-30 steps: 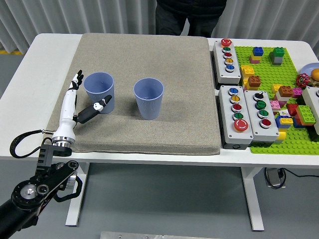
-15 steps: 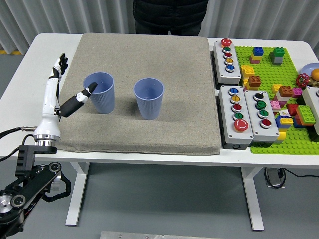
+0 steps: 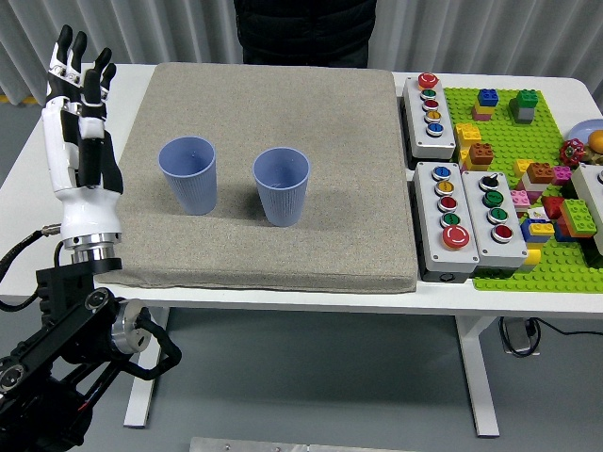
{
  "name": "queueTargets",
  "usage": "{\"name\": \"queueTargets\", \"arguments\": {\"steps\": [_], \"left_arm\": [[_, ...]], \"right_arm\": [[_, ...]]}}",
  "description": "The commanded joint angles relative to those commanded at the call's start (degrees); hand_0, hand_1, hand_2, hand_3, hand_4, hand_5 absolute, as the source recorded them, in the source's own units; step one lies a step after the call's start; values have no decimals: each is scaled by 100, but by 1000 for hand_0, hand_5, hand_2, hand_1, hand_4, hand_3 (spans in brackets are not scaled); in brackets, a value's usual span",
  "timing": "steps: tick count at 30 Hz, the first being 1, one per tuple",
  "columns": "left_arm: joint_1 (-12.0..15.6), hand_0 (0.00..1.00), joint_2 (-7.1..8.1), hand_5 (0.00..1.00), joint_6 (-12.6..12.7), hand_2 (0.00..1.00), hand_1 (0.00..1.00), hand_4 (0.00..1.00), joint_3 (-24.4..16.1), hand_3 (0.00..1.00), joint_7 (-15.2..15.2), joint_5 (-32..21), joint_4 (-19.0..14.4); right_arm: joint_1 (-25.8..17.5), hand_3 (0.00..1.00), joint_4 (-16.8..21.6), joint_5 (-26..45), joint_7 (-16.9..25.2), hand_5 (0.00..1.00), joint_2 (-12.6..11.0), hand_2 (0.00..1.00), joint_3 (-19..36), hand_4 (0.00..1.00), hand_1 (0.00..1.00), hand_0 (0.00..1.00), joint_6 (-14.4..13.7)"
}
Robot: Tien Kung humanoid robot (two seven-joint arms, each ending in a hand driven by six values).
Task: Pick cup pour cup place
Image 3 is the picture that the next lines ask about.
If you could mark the blue ribbed plastic cup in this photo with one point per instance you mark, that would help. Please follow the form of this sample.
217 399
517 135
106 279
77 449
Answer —
188 188
282 198

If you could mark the white control box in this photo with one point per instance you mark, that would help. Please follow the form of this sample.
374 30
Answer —
591 183

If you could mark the red toy brick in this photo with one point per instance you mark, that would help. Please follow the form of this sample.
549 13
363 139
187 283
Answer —
551 206

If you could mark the small yellow toy brick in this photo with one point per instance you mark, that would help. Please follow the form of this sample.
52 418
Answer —
520 167

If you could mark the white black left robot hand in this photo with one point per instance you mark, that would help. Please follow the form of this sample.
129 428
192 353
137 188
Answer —
85 209

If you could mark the blue yellow pink brick stack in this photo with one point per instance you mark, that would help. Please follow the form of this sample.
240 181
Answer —
486 101

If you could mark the pink toy brick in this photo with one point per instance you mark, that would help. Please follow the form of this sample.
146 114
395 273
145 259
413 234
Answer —
520 198

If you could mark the pale blue plate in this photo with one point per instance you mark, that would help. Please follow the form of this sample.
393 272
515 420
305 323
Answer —
581 129

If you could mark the green brick on orange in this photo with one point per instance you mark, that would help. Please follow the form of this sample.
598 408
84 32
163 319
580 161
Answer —
577 216

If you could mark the four-button box with selector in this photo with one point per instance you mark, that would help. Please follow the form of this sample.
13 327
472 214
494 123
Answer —
476 212

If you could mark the white pleated curtain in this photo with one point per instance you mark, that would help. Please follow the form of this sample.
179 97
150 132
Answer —
151 28

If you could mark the magenta toy brick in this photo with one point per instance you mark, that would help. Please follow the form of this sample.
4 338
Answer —
561 175

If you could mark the yellow rounded toy brick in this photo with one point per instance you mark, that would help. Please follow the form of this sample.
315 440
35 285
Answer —
531 259

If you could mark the person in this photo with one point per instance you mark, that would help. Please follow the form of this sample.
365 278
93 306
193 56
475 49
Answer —
306 33

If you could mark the slim five-button control box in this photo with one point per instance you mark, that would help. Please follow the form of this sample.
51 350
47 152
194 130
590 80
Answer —
414 117

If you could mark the white table leg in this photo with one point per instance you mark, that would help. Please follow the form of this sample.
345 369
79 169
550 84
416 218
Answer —
480 376
141 405

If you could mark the green grey brick stack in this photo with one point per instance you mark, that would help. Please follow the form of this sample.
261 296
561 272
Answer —
524 106

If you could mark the wide five-button control box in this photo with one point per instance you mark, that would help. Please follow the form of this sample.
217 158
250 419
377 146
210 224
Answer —
428 221

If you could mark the red valve handwheel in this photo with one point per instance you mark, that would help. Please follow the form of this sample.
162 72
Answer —
572 151

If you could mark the orange-brown brick on yellow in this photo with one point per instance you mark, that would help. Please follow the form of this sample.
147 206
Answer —
480 155

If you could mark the green studded baseplate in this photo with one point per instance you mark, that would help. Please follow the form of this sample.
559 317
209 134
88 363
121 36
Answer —
504 132

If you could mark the small white printed brick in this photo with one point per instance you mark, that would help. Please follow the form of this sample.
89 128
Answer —
537 214

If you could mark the blue yellow toy brick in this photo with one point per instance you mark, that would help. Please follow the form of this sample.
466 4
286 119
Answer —
539 230

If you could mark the orange toy ball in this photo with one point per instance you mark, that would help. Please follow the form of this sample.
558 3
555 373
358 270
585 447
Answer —
597 140

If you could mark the orange-brown brick on white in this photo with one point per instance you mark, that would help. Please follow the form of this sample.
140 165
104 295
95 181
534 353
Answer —
539 173

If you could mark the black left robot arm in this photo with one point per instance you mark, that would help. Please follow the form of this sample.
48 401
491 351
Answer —
61 329

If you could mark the grey-brown fabric mat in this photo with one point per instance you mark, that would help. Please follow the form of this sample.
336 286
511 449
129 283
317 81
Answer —
282 254

